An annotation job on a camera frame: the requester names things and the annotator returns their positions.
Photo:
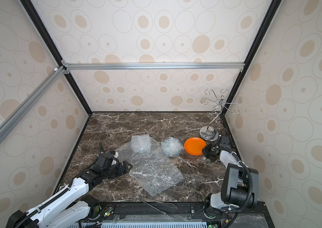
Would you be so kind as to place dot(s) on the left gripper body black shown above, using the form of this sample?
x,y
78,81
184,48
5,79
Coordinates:
x,y
113,172

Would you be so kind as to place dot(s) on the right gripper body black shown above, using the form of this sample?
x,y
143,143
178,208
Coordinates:
x,y
211,150

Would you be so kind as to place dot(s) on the orange dinner plate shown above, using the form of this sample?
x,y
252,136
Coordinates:
x,y
194,146

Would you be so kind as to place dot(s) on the bubble wrap around orange plate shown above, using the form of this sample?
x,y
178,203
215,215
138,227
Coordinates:
x,y
153,170

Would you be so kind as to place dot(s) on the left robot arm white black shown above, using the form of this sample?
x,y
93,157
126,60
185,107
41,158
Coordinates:
x,y
54,211

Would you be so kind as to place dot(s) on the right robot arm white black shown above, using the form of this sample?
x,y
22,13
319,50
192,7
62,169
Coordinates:
x,y
239,189

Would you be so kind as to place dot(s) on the chrome mug tree stand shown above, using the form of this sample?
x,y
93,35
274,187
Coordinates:
x,y
209,133

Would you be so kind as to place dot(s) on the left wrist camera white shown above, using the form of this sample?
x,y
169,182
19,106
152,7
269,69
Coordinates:
x,y
114,153

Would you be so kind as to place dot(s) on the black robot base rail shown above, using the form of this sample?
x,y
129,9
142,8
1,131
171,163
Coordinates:
x,y
141,215

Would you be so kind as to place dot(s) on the horizontal aluminium rail back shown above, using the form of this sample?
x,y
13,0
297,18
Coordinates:
x,y
154,66

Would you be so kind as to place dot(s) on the diagonal aluminium rail left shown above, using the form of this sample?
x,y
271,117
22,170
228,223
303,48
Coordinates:
x,y
11,122

